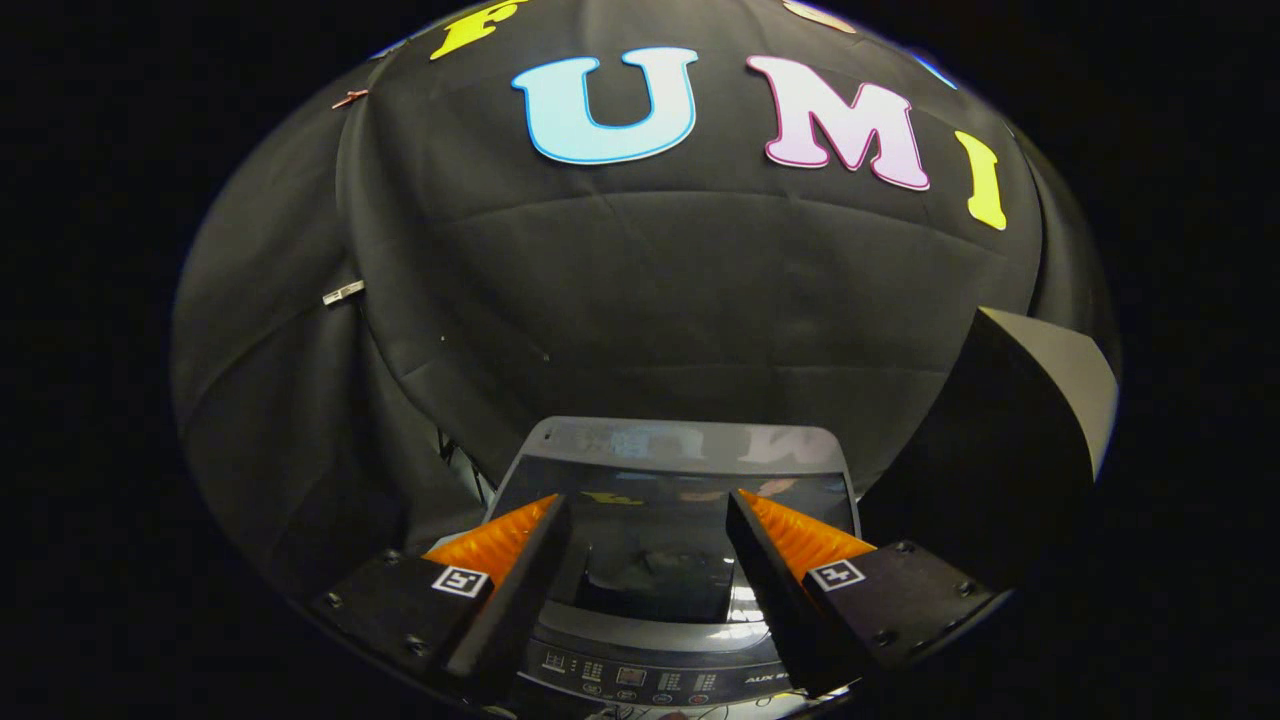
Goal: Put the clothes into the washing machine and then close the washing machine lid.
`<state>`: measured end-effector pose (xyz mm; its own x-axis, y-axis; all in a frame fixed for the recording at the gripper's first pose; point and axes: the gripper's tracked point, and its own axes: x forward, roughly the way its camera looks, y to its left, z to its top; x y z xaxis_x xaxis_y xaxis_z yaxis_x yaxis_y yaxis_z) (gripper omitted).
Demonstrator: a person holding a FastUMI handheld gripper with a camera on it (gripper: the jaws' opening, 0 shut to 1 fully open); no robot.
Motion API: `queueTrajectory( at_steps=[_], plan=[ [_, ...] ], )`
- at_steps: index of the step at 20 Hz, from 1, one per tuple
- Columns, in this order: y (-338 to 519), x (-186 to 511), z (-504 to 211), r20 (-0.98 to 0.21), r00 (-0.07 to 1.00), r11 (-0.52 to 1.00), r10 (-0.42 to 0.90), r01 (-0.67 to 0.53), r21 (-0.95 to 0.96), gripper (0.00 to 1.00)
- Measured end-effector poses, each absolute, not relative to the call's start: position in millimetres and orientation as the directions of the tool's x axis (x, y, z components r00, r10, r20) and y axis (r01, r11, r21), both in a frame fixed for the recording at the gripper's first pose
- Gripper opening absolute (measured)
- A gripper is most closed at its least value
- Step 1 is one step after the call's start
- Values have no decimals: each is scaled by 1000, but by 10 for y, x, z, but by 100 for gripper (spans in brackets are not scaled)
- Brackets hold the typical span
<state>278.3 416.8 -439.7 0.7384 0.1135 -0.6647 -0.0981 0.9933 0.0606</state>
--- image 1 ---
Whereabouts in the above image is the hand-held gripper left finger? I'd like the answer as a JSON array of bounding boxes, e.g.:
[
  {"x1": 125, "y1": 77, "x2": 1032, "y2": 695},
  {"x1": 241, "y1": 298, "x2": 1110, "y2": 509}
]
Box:
[{"x1": 310, "y1": 493, "x2": 573, "y2": 706}]

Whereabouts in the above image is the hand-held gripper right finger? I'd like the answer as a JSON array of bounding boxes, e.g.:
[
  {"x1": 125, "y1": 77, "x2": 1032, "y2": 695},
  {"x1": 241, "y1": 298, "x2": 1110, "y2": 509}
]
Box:
[{"x1": 725, "y1": 488, "x2": 1006, "y2": 699}]

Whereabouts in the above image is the grey washing machine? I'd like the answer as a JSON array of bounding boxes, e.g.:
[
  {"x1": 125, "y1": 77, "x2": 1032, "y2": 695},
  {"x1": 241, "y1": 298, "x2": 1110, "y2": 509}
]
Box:
[{"x1": 480, "y1": 415, "x2": 866, "y2": 719}]

